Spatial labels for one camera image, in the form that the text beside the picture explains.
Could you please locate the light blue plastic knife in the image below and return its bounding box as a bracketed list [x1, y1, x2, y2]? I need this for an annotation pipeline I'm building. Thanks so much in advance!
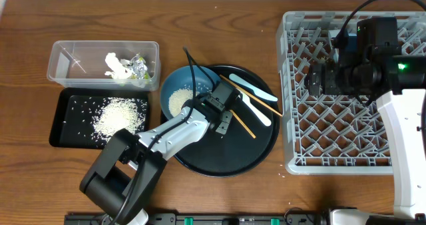
[229, 73, 278, 102]

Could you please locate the left wooden chopstick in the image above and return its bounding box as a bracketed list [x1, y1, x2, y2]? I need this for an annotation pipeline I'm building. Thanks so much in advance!
[230, 109, 256, 138]

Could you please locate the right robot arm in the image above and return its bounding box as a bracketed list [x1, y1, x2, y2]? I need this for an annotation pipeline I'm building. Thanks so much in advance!
[305, 17, 425, 224]

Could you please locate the right wooden chopstick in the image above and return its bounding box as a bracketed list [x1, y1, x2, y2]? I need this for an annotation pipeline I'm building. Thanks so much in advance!
[219, 75, 283, 117]

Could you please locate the dark blue plate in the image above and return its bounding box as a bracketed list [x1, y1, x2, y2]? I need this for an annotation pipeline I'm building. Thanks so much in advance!
[160, 66, 220, 120]

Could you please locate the grey dishwasher rack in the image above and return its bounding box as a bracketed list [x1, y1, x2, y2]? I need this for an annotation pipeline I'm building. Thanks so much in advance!
[277, 11, 425, 175]

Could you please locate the clear plastic waste bin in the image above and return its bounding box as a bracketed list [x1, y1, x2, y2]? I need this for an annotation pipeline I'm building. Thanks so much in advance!
[47, 41, 161, 91]

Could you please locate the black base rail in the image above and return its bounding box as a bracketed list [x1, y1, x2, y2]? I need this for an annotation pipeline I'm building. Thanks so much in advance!
[63, 212, 327, 225]

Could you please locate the wooden chopstick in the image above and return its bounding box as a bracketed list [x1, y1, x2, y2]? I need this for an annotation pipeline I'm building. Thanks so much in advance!
[230, 109, 256, 138]
[219, 75, 283, 117]

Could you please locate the round black serving tray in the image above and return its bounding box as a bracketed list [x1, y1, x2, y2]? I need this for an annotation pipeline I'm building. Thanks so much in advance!
[161, 65, 281, 177]

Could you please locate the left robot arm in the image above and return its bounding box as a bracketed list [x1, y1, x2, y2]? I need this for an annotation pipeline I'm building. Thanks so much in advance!
[79, 81, 240, 224]

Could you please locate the black rectangular tray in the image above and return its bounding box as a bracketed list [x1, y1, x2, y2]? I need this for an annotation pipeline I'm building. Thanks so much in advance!
[49, 88, 150, 149]

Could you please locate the yellow foil snack wrapper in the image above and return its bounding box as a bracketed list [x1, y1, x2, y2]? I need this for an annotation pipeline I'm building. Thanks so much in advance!
[128, 53, 151, 88]

